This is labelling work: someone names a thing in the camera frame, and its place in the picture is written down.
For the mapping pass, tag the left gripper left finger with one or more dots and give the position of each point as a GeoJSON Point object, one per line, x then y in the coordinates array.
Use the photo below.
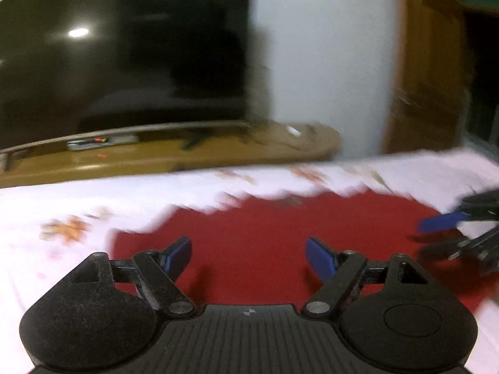
{"type": "Point", "coordinates": [106, 312]}

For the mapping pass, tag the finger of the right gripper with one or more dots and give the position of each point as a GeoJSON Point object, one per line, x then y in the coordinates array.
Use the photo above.
{"type": "Point", "coordinates": [483, 249]}
{"type": "Point", "coordinates": [442, 222]}

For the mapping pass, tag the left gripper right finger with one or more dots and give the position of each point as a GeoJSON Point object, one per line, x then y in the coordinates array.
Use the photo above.
{"type": "Point", "coordinates": [392, 314]}

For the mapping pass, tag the red small garment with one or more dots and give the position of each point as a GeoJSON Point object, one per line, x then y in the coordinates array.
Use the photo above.
{"type": "Point", "coordinates": [252, 251]}

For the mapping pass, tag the white floral bed sheet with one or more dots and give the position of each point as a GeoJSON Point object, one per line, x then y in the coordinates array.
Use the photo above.
{"type": "Point", "coordinates": [46, 230]}

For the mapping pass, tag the brown wooden door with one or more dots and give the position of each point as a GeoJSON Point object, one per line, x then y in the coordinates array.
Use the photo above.
{"type": "Point", "coordinates": [431, 85]}

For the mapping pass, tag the set-top box under television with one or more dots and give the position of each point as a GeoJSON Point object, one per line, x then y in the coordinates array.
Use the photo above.
{"type": "Point", "coordinates": [101, 142]}

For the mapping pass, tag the wooden tv stand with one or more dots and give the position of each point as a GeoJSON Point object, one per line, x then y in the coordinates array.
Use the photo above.
{"type": "Point", "coordinates": [174, 150]}

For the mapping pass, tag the black flat screen television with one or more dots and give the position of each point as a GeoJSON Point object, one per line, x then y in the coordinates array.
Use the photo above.
{"type": "Point", "coordinates": [76, 67]}

